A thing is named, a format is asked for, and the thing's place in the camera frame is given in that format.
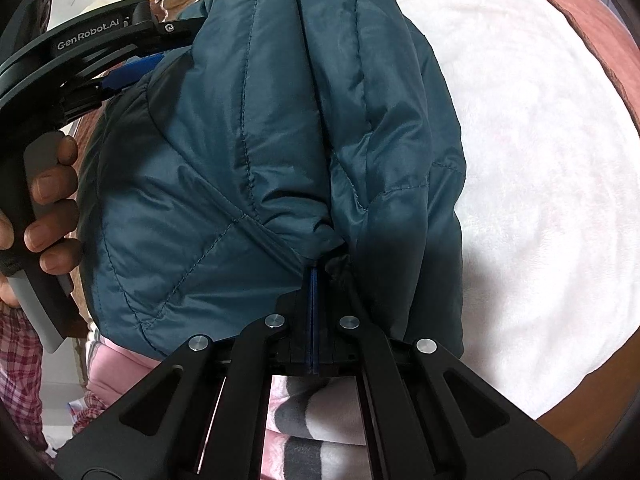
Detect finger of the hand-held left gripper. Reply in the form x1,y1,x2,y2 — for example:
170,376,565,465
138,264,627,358
148,12,207,37
62,53,169,113

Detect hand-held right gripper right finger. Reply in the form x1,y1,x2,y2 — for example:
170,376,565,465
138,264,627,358
315,260,566,480

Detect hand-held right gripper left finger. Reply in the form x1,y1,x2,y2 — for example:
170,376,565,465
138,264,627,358
55,267,315,480

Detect teal puffer jacket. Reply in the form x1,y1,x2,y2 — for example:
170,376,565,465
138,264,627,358
75,0,468,361

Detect person's left hand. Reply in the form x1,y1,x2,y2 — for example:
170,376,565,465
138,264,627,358
0,135,81,306

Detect pink grey striped blanket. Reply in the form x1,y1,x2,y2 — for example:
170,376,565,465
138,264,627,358
75,332,373,480

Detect white fluffy blanket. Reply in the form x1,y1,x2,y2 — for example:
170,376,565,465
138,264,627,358
350,0,640,421

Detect red plaid pants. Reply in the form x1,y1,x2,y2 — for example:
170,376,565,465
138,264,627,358
0,302,108,461

